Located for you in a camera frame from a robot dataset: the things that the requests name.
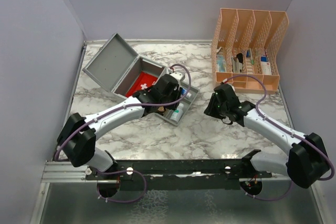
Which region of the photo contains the brown bottle orange cap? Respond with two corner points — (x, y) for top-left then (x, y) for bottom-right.
(157, 106), (166, 113)

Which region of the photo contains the grey plastic divider tray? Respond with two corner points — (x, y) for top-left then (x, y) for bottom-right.
(156, 86), (200, 126)

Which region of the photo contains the red first aid kit pouch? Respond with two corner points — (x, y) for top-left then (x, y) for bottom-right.
(125, 71), (158, 98)

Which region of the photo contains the white bottle green label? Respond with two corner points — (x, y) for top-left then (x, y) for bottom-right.
(170, 103), (184, 122)

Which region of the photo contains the grey metal first aid case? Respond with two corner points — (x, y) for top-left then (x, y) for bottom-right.
(83, 33), (166, 99)

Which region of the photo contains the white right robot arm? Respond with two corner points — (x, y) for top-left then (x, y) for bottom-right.
(204, 84), (334, 188)

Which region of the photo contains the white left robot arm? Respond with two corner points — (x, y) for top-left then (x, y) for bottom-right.
(57, 73), (182, 179)

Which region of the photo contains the peach plastic file organizer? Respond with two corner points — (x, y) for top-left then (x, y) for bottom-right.
(211, 8), (289, 94)

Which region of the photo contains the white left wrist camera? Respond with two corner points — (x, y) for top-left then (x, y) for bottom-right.
(170, 71), (185, 81)

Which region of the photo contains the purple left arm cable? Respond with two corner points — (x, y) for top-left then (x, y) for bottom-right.
(54, 64), (192, 162)

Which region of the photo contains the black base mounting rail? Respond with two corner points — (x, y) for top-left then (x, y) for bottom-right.
(86, 151), (271, 191)

